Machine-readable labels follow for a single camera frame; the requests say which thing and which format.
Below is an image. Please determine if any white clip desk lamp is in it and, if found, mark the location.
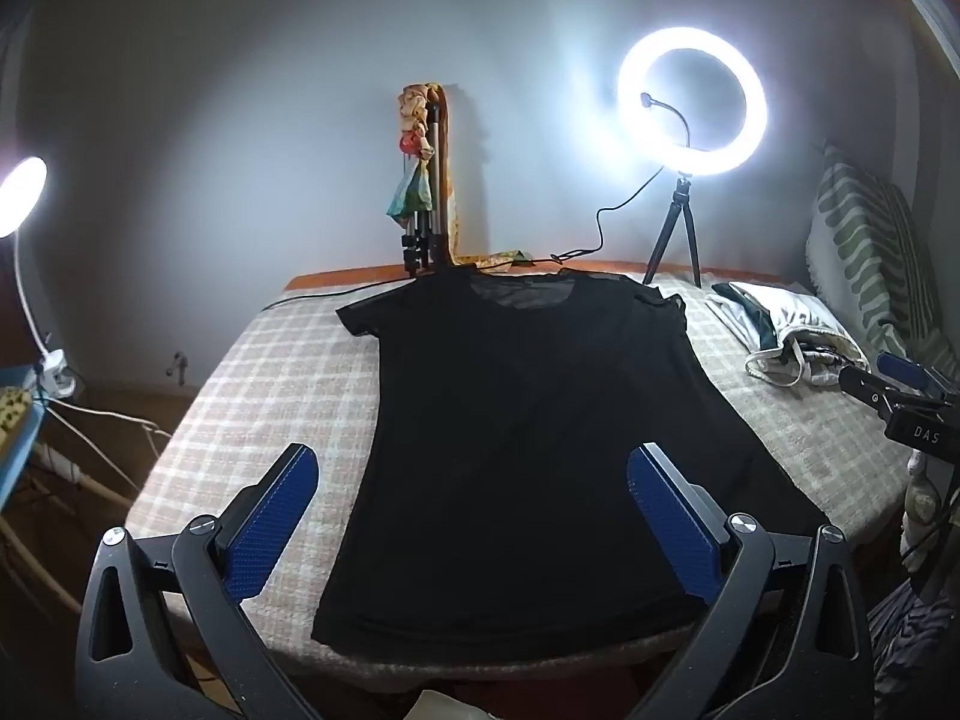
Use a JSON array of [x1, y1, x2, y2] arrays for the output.
[[2, 156, 76, 400]]

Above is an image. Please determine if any white lamp cable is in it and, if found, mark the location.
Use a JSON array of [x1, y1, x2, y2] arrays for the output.
[[44, 395, 176, 496]]

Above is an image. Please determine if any black t-shirt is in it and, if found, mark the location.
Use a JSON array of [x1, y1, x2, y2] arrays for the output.
[[313, 270, 825, 667]]

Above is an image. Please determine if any blue side table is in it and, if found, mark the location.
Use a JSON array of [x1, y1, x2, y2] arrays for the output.
[[0, 366, 47, 505]]

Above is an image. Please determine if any orange patterned bedsheet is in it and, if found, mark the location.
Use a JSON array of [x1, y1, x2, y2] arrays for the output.
[[285, 259, 794, 291]]

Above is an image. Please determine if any white green folded garment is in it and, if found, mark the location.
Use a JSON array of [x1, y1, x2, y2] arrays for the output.
[[706, 281, 871, 388]]

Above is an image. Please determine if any beige checked blanket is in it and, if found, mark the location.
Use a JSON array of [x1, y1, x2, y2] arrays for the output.
[[125, 275, 910, 691]]

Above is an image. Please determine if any black power cable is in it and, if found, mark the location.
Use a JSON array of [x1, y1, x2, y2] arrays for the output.
[[260, 164, 666, 313]]

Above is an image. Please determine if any black mini tripod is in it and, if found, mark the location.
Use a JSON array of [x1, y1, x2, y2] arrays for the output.
[[641, 175, 705, 290]]

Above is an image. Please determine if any colourful orange scarf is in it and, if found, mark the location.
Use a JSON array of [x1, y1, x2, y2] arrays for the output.
[[385, 79, 536, 272]]

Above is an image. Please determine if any green striped white pillow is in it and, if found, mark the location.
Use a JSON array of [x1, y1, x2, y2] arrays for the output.
[[805, 143, 958, 379]]

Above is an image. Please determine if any white ring light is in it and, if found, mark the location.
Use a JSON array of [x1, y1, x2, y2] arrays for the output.
[[615, 26, 770, 177]]

